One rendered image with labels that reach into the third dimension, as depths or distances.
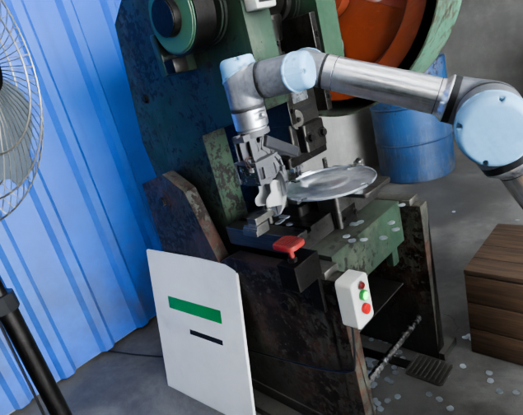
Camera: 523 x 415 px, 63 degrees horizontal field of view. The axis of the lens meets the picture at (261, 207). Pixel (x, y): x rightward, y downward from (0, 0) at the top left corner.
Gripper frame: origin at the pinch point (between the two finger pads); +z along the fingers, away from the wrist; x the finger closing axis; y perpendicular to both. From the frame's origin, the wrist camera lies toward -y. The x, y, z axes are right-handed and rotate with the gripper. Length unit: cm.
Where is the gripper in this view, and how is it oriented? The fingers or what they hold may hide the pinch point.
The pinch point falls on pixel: (279, 207)
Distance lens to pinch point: 102.3
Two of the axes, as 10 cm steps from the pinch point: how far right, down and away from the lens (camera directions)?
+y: -6.7, 4.0, -6.2
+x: 7.0, 0.7, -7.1
